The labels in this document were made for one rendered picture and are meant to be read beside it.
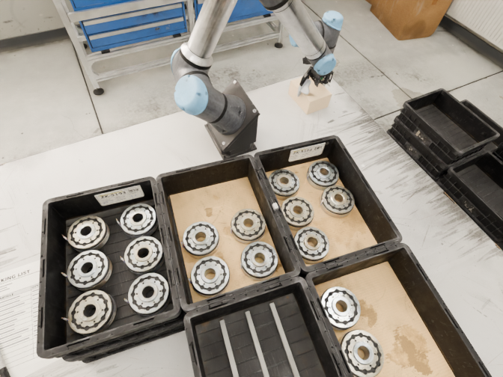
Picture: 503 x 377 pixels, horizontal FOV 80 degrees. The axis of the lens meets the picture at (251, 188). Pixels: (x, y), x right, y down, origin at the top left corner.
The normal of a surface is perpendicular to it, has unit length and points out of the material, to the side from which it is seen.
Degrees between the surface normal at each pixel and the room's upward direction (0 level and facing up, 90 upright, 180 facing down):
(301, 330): 0
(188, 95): 45
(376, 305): 0
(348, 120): 0
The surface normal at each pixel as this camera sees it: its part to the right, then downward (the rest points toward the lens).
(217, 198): 0.05, -0.55
